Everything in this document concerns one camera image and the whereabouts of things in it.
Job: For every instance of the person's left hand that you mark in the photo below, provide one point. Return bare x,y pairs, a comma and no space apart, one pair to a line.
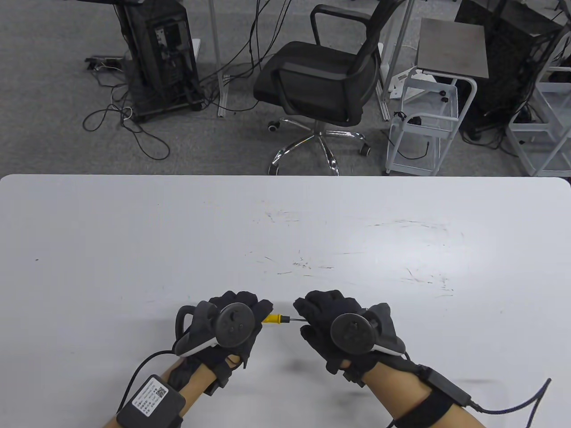
250,299

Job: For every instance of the person's right hand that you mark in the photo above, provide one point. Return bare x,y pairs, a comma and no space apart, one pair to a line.
321,307

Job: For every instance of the metal screwdriver shaft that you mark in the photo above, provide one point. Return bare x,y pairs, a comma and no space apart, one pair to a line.
296,318

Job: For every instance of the person's right forearm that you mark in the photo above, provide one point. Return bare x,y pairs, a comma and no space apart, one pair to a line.
392,392

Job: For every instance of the black left hand controller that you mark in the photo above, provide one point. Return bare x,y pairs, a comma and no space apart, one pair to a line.
234,325

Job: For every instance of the black hand controller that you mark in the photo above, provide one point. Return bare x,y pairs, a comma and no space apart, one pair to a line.
234,325
351,334

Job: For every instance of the black right hand controller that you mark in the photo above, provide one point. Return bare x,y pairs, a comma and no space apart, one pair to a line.
351,334

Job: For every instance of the black labelled wrist box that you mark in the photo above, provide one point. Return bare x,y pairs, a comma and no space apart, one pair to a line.
149,401

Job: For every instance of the slim black wrist module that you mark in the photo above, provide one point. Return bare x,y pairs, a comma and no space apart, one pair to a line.
446,387

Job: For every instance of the black office chair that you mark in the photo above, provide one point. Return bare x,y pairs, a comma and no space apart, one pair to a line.
312,76

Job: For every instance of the white desk leg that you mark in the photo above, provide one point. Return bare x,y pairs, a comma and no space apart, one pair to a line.
215,44
392,58

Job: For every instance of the black computer tower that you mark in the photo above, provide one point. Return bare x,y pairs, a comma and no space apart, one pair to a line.
156,58

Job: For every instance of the white metal rack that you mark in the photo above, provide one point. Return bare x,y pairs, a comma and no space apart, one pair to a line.
531,126

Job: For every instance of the black power strip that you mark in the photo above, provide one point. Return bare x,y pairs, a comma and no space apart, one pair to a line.
102,60

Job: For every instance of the grey square board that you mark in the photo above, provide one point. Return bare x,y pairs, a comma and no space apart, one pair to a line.
450,49

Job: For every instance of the black mesh equipment tower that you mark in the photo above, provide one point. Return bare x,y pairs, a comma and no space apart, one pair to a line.
504,58

